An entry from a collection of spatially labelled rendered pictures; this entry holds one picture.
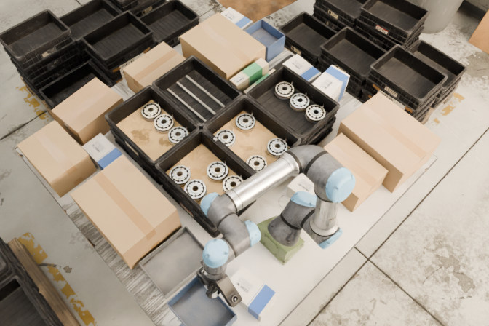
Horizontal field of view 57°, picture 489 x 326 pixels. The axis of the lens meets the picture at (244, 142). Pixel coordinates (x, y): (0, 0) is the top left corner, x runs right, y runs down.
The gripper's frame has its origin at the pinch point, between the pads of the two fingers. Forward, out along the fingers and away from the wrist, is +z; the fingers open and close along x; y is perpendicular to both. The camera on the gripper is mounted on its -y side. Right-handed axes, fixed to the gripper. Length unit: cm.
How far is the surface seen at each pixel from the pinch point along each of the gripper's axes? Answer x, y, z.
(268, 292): -24.3, -6.4, 30.5
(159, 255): -1, 41, 41
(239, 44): -104, 103, 12
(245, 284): -19.4, 2.9, 31.0
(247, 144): -66, 53, 22
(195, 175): -35, 57, 25
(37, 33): -37, 238, 59
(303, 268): -47, -8, 37
